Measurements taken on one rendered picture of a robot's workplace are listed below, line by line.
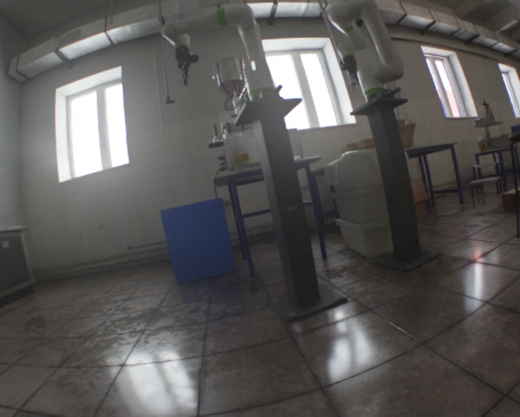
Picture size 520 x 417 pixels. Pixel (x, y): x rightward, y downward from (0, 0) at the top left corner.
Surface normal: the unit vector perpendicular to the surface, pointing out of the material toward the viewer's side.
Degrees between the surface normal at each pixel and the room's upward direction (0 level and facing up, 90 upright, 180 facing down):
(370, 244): 96
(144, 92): 90
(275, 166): 90
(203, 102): 90
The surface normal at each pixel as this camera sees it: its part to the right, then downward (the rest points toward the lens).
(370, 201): 0.01, 0.13
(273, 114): 0.27, -0.03
